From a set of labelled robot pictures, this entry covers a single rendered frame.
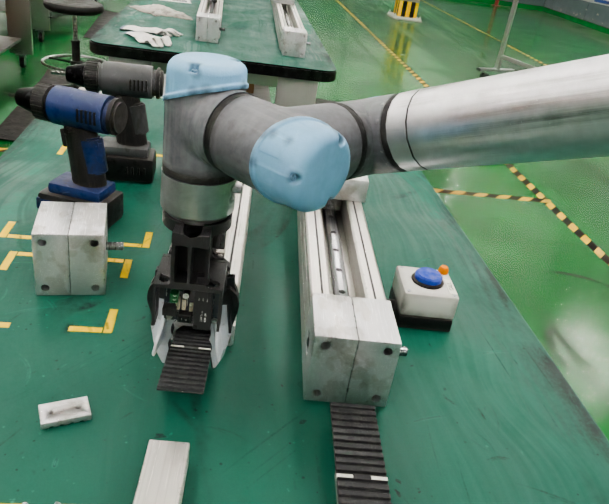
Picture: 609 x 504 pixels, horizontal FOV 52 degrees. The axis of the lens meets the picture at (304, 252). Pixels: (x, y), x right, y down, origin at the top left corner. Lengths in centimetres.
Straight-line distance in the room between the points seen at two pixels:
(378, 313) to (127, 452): 32
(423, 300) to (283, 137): 46
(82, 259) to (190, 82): 39
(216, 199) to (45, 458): 31
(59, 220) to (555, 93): 65
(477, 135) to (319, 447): 37
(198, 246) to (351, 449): 26
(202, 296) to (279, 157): 21
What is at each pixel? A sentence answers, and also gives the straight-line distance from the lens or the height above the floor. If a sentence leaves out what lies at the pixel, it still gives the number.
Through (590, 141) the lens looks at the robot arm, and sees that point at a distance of 51.
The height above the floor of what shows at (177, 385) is 82.
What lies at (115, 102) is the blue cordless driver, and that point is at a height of 99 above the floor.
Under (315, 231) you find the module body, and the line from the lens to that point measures 95.
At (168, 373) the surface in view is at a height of 81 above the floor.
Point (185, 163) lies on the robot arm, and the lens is 59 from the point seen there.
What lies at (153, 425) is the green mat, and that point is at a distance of 71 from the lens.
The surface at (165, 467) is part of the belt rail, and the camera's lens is 63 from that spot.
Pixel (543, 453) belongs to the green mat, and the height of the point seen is 78.
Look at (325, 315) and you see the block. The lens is 74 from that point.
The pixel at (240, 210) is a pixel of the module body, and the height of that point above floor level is 86.
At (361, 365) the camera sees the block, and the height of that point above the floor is 84.
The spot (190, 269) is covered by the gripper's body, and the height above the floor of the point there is 96.
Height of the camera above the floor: 128
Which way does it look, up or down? 28 degrees down
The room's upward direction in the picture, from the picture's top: 9 degrees clockwise
